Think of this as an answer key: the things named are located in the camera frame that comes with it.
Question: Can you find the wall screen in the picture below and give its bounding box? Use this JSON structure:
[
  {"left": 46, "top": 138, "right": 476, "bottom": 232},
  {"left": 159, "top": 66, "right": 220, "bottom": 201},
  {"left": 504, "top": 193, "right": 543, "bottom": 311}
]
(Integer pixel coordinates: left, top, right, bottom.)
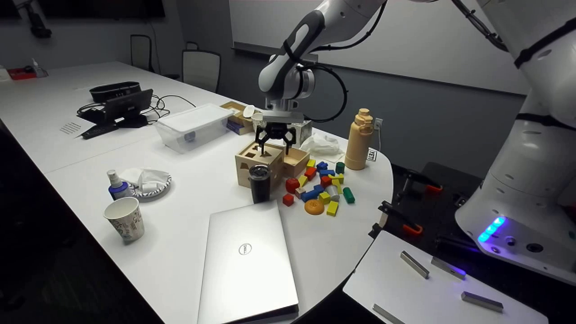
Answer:
[{"left": 38, "top": 0, "right": 166, "bottom": 20}]

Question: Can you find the open wooden box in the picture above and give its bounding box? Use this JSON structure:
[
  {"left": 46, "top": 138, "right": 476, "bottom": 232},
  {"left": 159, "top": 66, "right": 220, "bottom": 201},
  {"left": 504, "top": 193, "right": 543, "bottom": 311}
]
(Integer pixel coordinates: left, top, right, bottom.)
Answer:
[{"left": 282, "top": 147, "right": 311, "bottom": 179}]

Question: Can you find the clear plastic container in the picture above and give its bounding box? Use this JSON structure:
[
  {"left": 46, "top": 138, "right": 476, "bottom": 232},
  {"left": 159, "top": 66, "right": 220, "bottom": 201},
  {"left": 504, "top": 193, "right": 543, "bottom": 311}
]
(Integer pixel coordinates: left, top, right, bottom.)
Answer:
[{"left": 154, "top": 103, "right": 235, "bottom": 154}]

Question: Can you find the black cable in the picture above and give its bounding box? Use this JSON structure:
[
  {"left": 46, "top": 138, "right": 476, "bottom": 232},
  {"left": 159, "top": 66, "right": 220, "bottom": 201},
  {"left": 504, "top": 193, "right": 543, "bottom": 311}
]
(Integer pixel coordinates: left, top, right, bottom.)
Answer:
[{"left": 146, "top": 94, "right": 197, "bottom": 123}]

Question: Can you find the tan water bottle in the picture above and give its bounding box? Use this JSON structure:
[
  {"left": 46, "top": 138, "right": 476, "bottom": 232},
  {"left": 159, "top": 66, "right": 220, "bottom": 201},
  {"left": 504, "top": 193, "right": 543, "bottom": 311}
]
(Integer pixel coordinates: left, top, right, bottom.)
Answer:
[{"left": 344, "top": 108, "right": 375, "bottom": 171}]

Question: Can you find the silver laptop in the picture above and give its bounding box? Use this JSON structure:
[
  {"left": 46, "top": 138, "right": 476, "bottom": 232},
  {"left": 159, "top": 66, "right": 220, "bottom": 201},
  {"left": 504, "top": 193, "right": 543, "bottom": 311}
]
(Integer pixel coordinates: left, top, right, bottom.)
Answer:
[{"left": 197, "top": 200, "right": 300, "bottom": 324}]

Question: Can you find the black tumbler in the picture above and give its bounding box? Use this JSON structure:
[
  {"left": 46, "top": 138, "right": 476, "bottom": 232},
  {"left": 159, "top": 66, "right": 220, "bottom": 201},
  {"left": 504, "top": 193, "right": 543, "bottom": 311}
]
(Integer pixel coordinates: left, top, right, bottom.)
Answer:
[{"left": 248, "top": 164, "right": 272, "bottom": 204}]

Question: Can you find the black speakerphone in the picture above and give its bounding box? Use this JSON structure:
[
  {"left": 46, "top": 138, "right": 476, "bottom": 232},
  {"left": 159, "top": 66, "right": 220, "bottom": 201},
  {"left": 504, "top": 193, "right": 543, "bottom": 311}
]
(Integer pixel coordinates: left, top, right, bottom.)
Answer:
[{"left": 89, "top": 81, "right": 142, "bottom": 104}]

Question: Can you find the black tablet on stand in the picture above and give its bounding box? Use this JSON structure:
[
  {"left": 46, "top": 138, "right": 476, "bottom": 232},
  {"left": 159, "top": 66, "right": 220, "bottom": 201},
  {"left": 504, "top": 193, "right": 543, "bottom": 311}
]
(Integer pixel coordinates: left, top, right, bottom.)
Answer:
[{"left": 76, "top": 88, "right": 154, "bottom": 130}]

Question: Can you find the crumpled white plastic bag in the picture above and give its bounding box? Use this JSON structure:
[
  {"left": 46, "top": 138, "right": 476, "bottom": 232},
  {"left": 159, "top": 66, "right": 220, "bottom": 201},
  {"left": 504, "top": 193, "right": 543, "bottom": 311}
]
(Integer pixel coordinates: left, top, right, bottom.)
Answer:
[{"left": 300, "top": 132, "right": 346, "bottom": 163}]

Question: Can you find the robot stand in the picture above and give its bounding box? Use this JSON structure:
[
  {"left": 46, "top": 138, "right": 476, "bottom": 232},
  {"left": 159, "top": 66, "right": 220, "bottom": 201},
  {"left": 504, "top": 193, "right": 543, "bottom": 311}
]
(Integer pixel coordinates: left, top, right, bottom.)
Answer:
[{"left": 343, "top": 162, "right": 576, "bottom": 324}]

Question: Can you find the red tray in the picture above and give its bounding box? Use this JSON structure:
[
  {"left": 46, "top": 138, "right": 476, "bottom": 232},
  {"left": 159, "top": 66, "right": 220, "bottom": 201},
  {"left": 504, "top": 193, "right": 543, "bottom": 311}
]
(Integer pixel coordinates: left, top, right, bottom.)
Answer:
[{"left": 8, "top": 66, "right": 37, "bottom": 81}]

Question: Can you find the metal bar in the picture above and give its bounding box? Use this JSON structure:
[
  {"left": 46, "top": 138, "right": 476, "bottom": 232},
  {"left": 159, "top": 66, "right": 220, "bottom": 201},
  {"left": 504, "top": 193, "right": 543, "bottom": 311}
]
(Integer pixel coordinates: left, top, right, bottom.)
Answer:
[
  {"left": 400, "top": 250, "right": 431, "bottom": 280},
  {"left": 431, "top": 256, "right": 467, "bottom": 281},
  {"left": 372, "top": 303, "right": 406, "bottom": 324},
  {"left": 461, "top": 291, "right": 504, "bottom": 314}
]

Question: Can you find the white board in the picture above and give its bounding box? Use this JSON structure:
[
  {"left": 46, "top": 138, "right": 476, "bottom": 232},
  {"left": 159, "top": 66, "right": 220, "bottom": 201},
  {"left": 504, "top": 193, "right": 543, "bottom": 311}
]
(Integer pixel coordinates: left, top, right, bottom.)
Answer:
[{"left": 342, "top": 230, "right": 550, "bottom": 324}]

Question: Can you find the blue book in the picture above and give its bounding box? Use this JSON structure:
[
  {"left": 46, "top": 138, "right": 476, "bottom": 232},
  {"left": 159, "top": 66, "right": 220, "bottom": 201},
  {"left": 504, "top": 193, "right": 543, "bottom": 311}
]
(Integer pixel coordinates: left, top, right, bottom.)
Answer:
[{"left": 225, "top": 119, "right": 254, "bottom": 136}]

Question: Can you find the black clamp orange handle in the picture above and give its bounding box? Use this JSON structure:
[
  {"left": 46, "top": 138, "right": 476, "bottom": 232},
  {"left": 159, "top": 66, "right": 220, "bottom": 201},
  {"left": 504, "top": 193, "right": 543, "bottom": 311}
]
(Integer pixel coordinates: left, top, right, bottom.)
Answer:
[
  {"left": 368, "top": 200, "right": 424, "bottom": 239},
  {"left": 395, "top": 170, "right": 444, "bottom": 204}
]

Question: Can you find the black remote control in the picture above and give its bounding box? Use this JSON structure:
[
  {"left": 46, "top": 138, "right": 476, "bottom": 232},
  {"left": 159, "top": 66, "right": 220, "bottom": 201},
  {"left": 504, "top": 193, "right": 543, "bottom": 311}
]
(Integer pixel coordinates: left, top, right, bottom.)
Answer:
[{"left": 81, "top": 123, "right": 119, "bottom": 140}]

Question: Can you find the printed paper cup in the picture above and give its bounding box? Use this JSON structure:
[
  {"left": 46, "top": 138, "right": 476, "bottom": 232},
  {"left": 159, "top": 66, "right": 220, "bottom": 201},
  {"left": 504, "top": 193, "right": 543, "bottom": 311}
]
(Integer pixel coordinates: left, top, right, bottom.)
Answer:
[{"left": 103, "top": 197, "right": 146, "bottom": 243}]

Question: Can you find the wooden lid with shape holes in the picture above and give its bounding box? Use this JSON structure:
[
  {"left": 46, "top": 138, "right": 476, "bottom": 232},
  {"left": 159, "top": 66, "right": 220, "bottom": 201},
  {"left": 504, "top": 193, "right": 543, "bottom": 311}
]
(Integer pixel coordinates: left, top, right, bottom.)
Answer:
[{"left": 234, "top": 142, "right": 285, "bottom": 168}]

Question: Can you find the wooden shape sorter box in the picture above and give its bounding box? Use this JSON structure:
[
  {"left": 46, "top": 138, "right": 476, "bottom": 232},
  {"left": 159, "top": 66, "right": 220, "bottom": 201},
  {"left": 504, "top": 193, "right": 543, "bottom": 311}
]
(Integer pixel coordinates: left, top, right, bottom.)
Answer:
[{"left": 234, "top": 142, "right": 285, "bottom": 189}]

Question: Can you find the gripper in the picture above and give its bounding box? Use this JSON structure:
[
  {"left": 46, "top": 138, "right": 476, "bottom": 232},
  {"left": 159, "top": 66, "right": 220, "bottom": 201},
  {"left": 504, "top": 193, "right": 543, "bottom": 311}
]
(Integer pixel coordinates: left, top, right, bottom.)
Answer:
[{"left": 255, "top": 122, "right": 298, "bottom": 157}]

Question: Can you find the orange disc block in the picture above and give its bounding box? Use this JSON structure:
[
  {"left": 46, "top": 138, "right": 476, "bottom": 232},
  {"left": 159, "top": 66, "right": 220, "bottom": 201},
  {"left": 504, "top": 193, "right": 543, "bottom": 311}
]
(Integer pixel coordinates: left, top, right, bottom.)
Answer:
[{"left": 304, "top": 198, "right": 325, "bottom": 216}]

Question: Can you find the whiteboard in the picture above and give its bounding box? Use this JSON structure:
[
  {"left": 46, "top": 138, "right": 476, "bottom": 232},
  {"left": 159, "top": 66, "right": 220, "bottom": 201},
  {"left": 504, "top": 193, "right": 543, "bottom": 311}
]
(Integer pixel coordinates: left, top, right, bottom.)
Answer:
[{"left": 228, "top": 0, "right": 532, "bottom": 95}]

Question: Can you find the patterned paper plate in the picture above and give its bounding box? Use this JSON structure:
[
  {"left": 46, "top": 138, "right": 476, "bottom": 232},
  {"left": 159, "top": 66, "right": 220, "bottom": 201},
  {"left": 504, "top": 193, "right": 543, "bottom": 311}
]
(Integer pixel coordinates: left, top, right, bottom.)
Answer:
[{"left": 128, "top": 173, "right": 173, "bottom": 199}]

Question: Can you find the small blue spray bottle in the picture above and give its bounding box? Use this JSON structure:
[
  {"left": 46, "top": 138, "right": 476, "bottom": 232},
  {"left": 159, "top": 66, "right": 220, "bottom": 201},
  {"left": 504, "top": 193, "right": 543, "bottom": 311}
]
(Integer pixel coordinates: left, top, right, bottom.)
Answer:
[{"left": 107, "top": 169, "right": 132, "bottom": 201}]

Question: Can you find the tan wooden case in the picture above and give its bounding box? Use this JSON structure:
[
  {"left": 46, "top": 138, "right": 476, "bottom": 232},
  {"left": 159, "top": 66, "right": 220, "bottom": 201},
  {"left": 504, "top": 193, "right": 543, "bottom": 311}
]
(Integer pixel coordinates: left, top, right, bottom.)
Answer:
[{"left": 220, "top": 101, "right": 255, "bottom": 130}]

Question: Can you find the crumpled white tissue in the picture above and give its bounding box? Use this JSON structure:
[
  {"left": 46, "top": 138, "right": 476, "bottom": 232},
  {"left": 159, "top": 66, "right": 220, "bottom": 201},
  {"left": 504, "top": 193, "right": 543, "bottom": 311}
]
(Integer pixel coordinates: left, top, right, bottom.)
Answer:
[{"left": 120, "top": 168, "right": 170, "bottom": 193}]

